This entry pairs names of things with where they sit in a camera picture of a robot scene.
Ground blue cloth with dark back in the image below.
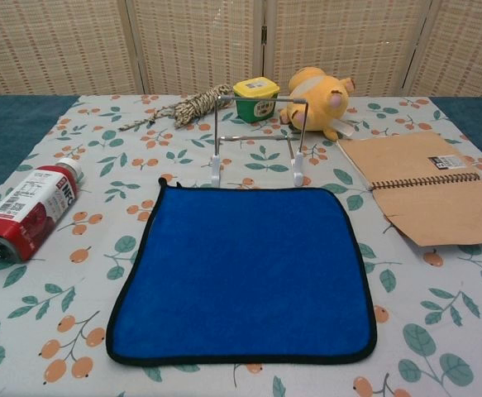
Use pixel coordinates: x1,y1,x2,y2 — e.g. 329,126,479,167
105,177,379,366

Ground green tub with yellow lid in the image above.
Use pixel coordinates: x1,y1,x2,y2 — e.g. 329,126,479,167
232,76,281,123

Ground yellow plush toy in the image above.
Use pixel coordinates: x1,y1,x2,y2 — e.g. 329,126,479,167
279,65,356,141

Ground floral print tablecloth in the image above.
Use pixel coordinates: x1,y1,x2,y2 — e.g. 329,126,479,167
0,93,482,397

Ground kraft spiral notebook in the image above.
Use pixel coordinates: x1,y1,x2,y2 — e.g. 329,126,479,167
338,131,482,247

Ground red juice bottle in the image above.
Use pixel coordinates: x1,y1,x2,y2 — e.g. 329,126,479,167
0,157,85,263

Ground woven folding screen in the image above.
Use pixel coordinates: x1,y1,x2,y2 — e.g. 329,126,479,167
0,0,482,98

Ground metal wire stand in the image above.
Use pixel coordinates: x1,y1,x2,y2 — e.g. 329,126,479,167
209,93,311,188

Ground braided rope bundle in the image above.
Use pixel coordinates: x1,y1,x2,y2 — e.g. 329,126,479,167
118,84,232,132

